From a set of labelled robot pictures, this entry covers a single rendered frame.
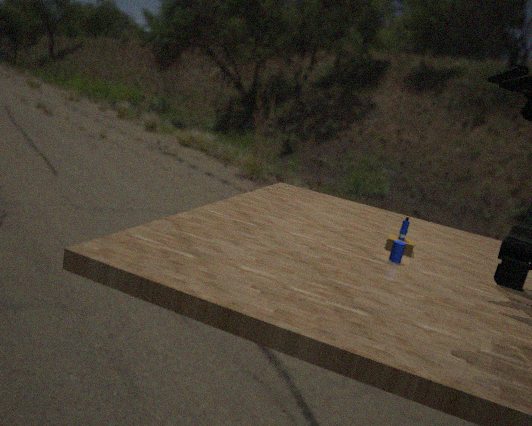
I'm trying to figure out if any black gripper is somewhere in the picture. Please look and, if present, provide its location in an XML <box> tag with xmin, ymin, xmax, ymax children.
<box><xmin>487</xmin><ymin>64</ymin><xmax>532</xmax><ymax>101</ymax></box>

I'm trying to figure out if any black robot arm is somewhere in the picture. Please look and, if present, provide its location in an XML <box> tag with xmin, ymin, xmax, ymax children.
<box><xmin>494</xmin><ymin>100</ymin><xmax>532</xmax><ymax>292</ymax></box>

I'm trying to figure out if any tan square block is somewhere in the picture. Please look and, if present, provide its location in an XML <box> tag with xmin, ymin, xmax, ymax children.
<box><xmin>385</xmin><ymin>233</ymin><xmax>414</xmax><ymax>257</ymax></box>

